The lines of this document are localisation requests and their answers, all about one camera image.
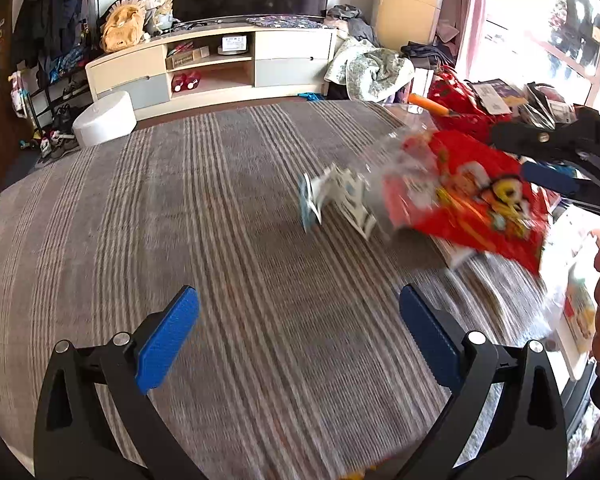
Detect white barcode box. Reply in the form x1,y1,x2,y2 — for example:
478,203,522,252
540,206,600,380

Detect red snack bag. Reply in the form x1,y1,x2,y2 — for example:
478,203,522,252
380,130,550,274

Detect grey plaid tablecloth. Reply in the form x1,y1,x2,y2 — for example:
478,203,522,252
0,102,550,479

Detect pink curtain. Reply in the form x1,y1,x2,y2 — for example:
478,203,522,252
439,0,486,78

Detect floral blanket pile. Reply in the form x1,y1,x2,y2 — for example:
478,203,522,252
324,37,415,103

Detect beige standing air conditioner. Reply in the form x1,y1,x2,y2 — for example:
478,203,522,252
372,0,442,51

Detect white round stool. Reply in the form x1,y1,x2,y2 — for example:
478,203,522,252
72,91,136,148

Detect cream TV cabinet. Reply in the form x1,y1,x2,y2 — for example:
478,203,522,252
85,23,342,120

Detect yellow plush backpack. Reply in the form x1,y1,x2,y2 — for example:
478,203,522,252
100,2,146,53

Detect dark coats on rack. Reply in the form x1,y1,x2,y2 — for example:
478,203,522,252
12,0,97,84

